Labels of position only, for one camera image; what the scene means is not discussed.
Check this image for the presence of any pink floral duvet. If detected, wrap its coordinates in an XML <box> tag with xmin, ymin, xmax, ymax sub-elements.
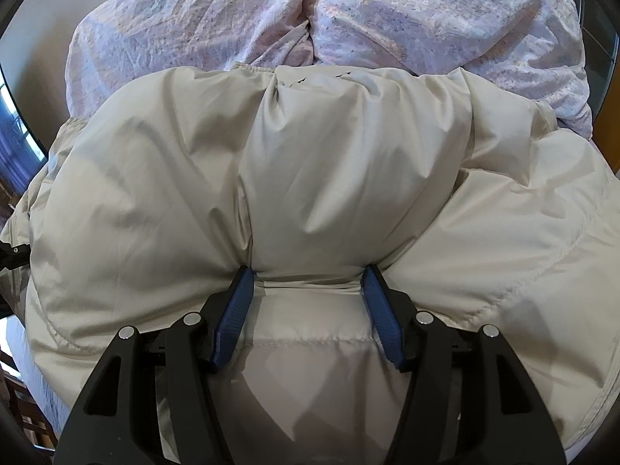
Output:
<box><xmin>63</xmin><ymin>0</ymin><xmax>594</xmax><ymax>140</ymax></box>

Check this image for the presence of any flat screen television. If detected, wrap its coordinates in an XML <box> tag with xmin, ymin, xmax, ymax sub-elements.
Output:
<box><xmin>0</xmin><ymin>70</ymin><xmax>49</xmax><ymax>197</ymax></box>

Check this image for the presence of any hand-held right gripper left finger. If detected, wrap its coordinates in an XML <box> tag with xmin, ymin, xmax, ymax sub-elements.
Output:
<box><xmin>55</xmin><ymin>267</ymin><xmax>255</xmax><ymax>465</ymax></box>

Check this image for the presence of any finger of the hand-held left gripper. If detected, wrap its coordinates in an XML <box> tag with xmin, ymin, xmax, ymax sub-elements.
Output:
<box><xmin>0</xmin><ymin>245</ymin><xmax>31</xmax><ymax>272</ymax></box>

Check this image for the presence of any bed with purple sheet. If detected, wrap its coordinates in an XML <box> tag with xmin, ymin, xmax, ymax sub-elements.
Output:
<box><xmin>5</xmin><ymin>317</ymin><xmax>69</xmax><ymax>427</ymax></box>

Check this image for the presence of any dark glass door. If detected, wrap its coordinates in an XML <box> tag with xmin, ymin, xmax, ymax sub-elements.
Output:
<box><xmin>574</xmin><ymin>0</ymin><xmax>620</xmax><ymax>177</ymax></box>

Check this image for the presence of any beige puffer jacket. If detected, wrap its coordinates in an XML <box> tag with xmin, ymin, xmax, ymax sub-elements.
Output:
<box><xmin>0</xmin><ymin>60</ymin><xmax>620</xmax><ymax>465</ymax></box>

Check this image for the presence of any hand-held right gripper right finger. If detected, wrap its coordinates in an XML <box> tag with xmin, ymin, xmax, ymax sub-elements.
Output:
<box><xmin>362</xmin><ymin>264</ymin><xmax>567</xmax><ymax>465</ymax></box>

